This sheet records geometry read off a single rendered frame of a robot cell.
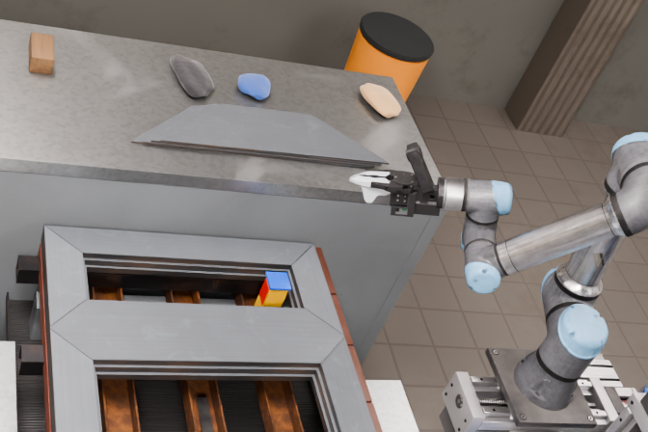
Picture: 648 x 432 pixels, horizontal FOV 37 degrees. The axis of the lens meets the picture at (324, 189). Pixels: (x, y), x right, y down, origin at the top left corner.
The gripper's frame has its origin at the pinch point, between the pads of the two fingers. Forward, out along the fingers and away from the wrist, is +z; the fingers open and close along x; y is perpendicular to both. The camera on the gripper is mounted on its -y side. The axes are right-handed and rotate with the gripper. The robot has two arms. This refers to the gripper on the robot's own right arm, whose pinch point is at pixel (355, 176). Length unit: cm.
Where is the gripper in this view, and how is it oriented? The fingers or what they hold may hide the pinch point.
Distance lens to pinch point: 221.4
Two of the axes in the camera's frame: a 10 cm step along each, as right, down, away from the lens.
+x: 0.7, -4.2, 9.0
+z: -10.0, -0.9, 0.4
